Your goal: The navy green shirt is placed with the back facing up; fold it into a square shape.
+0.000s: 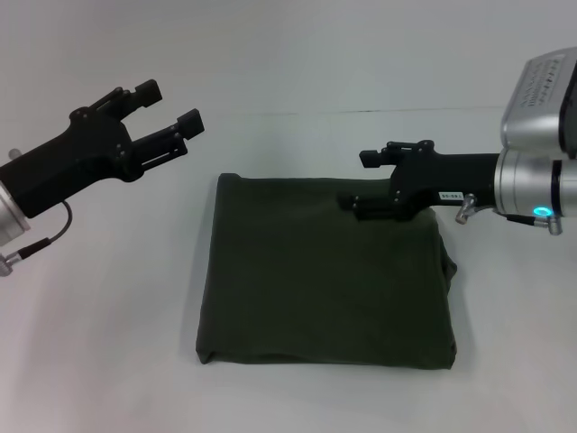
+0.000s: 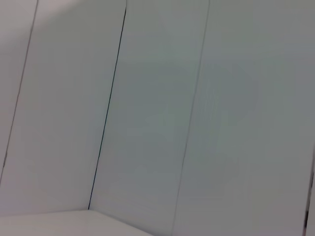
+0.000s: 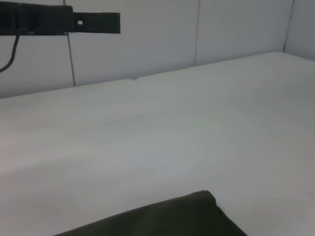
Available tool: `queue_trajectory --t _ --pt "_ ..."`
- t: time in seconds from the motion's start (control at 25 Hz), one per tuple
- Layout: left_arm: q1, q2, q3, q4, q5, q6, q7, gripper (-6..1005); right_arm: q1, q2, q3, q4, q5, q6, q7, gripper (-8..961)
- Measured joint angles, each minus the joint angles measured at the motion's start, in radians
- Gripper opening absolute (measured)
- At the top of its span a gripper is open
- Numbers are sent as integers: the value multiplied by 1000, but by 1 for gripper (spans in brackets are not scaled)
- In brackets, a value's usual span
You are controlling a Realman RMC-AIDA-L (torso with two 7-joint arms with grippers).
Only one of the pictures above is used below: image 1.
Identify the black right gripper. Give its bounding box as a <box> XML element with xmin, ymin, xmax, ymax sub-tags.
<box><xmin>338</xmin><ymin>139</ymin><xmax>501</xmax><ymax>223</ymax></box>

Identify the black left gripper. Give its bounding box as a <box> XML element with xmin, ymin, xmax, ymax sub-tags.
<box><xmin>0</xmin><ymin>78</ymin><xmax>207</xmax><ymax>220</ymax></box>

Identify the dark green shirt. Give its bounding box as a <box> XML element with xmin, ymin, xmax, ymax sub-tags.
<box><xmin>194</xmin><ymin>171</ymin><xmax>460</xmax><ymax>372</ymax></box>

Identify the right gripper cable with plugs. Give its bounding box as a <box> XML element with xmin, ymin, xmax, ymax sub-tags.
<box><xmin>453</xmin><ymin>193</ymin><xmax>564</xmax><ymax>236</ymax></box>

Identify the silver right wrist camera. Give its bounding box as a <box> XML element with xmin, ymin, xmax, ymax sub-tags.
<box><xmin>499</xmin><ymin>47</ymin><xmax>577</xmax><ymax>160</ymax></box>

